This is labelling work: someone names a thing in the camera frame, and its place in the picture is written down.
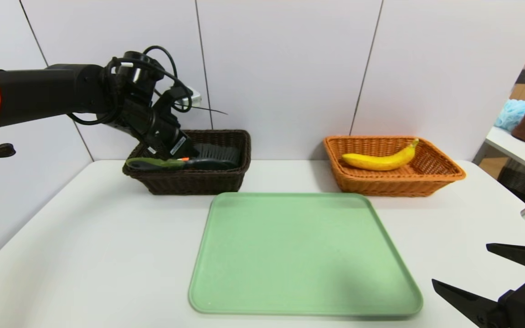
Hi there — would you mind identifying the yellow banana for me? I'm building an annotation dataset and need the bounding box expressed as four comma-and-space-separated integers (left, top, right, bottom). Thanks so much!
341, 138, 419, 172

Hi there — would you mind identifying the grey brush with green handle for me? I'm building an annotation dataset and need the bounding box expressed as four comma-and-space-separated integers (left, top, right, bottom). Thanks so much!
126, 143, 241, 173

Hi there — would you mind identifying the orange wicker basket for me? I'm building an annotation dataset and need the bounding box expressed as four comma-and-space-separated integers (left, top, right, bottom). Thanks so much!
323, 136, 466, 198

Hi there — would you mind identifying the dark brown wicker basket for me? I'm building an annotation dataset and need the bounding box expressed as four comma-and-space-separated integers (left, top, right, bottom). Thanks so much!
123, 130, 252, 195

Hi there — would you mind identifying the white side table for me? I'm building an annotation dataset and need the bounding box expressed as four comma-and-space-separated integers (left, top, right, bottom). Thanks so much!
484, 127, 525, 179

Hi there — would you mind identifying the light blue fluffy cloth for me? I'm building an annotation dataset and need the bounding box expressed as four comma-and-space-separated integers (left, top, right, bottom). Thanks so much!
493, 100, 525, 133

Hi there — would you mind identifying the light green plastic tray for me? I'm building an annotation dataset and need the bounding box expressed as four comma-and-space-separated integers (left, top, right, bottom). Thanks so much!
189, 192, 423, 316

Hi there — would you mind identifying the thin black cable tie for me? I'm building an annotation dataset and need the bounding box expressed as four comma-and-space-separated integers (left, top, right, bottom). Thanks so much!
184, 105, 228, 115

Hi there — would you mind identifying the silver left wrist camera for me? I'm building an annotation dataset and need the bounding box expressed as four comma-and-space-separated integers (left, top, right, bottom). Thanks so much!
178, 86, 202, 108

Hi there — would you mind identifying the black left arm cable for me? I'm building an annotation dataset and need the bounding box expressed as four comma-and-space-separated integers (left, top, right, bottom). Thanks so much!
66, 45, 195, 126

